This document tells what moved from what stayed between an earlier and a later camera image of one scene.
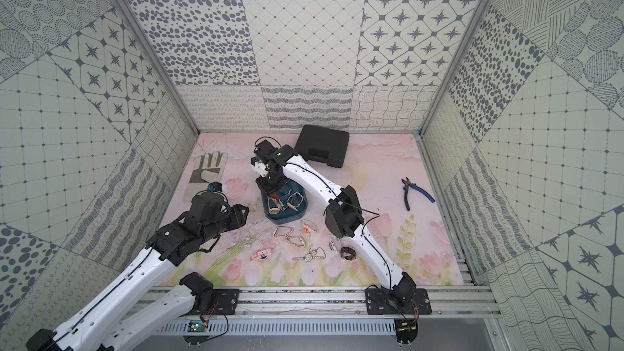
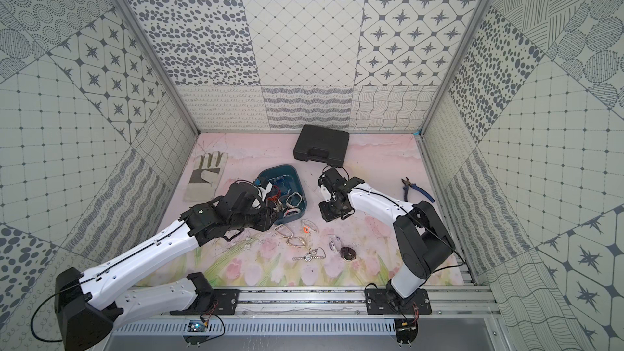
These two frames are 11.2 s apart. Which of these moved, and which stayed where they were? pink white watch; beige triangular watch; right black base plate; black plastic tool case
Moved: pink white watch
Stayed: black plastic tool case; right black base plate; beige triangular watch
